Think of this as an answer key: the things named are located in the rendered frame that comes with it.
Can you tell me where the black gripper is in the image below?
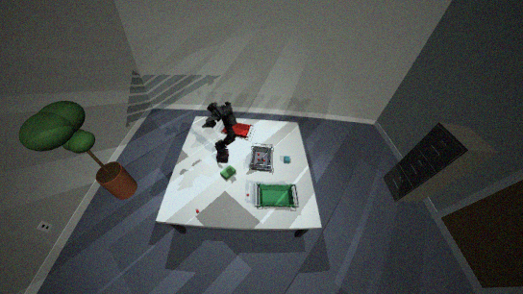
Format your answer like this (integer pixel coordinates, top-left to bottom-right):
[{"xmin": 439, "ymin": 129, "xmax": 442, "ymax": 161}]
[{"xmin": 202, "ymin": 106, "xmax": 227, "ymax": 128}]

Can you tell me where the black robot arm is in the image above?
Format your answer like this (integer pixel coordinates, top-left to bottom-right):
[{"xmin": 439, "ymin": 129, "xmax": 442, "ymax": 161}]
[{"xmin": 207, "ymin": 102, "xmax": 237, "ymax": 157}]

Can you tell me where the small green block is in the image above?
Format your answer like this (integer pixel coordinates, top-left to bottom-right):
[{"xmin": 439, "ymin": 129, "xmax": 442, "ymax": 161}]
[{"xmin": 220, "ymin": 165, "xmax": 236, "ymax": 180}]

